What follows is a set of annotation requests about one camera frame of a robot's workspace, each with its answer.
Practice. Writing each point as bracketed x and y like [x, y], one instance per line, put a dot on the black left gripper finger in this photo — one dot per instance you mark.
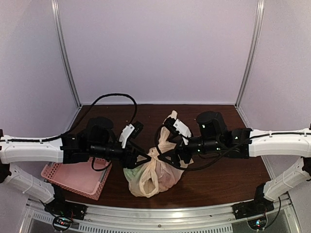
[140, 160]
[137, 149]

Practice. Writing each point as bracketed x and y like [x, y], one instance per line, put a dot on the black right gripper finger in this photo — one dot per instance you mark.
[170, 157]
[175, 137]

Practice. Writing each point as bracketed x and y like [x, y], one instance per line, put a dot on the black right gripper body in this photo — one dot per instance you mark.
[187, 157]

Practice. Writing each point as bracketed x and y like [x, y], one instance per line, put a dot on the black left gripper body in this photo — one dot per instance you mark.
[126, 162]

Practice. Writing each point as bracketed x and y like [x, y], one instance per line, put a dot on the beige plastic bag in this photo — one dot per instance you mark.
[152, 177]

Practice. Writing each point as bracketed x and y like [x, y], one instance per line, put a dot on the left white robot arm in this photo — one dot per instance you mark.
[97, 140]

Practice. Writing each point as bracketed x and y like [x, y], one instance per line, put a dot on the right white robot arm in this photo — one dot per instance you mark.
[242, 143]

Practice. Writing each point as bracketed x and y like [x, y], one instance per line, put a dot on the pink perforated plastic basket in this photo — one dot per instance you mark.
[85, 179]

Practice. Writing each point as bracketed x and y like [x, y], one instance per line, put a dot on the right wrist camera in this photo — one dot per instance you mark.
[177, 127]

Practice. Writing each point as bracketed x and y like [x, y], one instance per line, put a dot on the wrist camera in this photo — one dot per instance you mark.
[130, 131]
[177, 127]

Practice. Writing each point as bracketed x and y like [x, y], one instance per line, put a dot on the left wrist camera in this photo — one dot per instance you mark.
[130, 131]

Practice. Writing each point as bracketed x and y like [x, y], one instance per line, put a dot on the front aluminium rail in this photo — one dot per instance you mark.
[211, 219]

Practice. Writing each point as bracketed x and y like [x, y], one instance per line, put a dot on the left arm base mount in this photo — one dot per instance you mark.
[64, 212]

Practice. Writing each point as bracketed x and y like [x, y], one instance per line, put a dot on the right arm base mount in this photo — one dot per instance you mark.
[255, 210]

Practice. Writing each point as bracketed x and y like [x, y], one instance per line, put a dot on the right aluminium frame post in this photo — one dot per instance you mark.
[252, 51]

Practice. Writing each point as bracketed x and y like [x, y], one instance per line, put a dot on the aluminium frame post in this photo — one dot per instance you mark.
[63, 51]
[252, 51]

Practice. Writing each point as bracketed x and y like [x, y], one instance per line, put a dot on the left aluminium frame post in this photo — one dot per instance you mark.
[63, 51]

